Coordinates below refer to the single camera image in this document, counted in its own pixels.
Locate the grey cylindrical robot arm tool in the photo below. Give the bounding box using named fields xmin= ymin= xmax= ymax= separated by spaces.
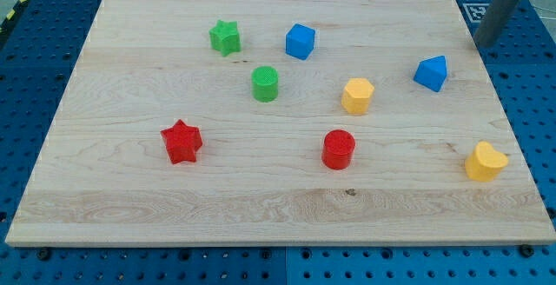
xmin=473 ymin=0 xmax=520 ymax=48

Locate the green cylinder block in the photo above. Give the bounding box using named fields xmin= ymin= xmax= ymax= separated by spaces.
xmin=251 ymin=66 xmax=279 ymax=103

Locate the red cylinder block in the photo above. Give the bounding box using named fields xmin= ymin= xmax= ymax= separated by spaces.
xmin=321 ymin=129 xmax=355 ymax=169

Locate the light wooden board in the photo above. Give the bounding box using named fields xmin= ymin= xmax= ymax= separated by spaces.
xmin=6 ymin=0 xmax=555 ymax=248

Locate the yellow hexagon block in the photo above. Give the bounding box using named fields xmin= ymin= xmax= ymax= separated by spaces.
xmin=341 ymin=78 xmax=374 ymax=115

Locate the blue cube block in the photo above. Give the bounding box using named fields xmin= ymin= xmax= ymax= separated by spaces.
xmin=285 ymin=23 xmax=316 ymax=60

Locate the red star block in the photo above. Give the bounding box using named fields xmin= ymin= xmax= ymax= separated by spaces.
xmin=161 ymin=119 xmax=203 ymax=164

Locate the green star block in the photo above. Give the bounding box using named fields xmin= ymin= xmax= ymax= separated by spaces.
xmin=209 ymin=20 xmax=242 ymax=56

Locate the yellow heart block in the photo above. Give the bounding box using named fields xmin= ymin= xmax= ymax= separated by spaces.
xmin=464 ymin=141 xmax=509 ymax=182

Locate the white fiducial marker tag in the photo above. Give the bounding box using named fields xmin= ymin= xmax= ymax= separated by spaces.
xmin=462 ymin=3 xmax=489 ymax=23

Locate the black bolt front left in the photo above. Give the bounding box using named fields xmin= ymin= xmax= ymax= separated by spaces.
xmin=36 ymin=248 xmax=52 ymax=262

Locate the black bolt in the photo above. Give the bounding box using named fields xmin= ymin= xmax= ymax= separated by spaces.
xmin=518 ymin=244 xmax=535 ymax=258
xmin=36 ymin=248 xmax=52 ymax=262

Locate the black bolt front right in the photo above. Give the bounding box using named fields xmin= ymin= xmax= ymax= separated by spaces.
xmin=518 ymin=244 xmax=535 ymax=258

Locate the black yellow hazard tape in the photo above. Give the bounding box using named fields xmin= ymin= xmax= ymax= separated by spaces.
xmin=1 ymin=0 xmax=30 ymax=34

